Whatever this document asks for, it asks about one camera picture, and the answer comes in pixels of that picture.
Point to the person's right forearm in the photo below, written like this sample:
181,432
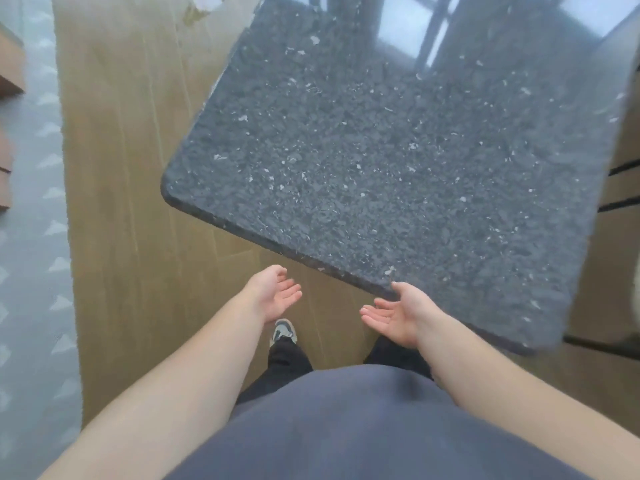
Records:
500,389

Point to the brown wooden cabinet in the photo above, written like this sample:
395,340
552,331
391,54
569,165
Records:
10,69

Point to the grey shirt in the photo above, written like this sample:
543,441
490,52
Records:
360,429

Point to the grey patterned rug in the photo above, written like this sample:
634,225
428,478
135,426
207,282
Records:
35,269

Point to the grey and white sneaker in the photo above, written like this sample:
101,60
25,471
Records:
284,332

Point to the black trousers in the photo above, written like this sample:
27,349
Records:
290,364

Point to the person's left thumb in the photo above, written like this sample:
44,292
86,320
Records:
277,271

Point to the person's left forearm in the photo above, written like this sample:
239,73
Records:
175,394

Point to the white crumpled paper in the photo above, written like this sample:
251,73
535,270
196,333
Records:
206,0

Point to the person's left hand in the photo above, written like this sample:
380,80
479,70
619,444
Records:
267,294

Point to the person's right thumb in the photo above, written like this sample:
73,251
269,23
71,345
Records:
402,290

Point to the person's right hand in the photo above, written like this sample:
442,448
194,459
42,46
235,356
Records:
407,314

